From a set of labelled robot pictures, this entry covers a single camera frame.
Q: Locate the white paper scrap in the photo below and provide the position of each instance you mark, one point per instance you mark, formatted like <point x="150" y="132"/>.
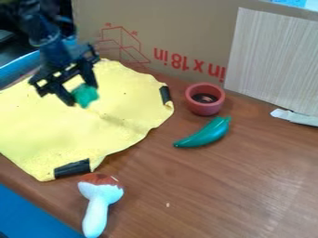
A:
<point x="294" y="116"/>

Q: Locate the red cup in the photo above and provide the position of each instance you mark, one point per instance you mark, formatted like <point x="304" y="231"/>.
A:
<point x="204" y="98"/>

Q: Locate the yellow cloth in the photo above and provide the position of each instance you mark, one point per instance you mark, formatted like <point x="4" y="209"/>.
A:
<point x="82" y="121"/>

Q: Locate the white board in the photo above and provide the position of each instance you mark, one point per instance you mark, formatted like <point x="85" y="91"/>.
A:
<point x="275" y="59"/>

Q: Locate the green toy pepper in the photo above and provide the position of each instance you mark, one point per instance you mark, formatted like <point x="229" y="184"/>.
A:
<point x="205" y="134"/>

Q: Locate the green toy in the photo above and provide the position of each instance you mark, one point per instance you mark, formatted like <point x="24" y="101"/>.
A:
<point x="85" y="96"/>

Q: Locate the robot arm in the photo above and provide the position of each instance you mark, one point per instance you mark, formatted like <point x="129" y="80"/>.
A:
<point x="39" y="23"/>

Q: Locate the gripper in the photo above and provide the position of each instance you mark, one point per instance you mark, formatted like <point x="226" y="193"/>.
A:
<point x="62" y="60"/>

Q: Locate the toy mushroom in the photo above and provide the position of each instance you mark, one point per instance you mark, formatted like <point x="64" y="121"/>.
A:
<point x="98" y="201"/>

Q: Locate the cardboard box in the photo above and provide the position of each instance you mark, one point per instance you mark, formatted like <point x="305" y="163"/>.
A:
<point x="165" y="31"/>

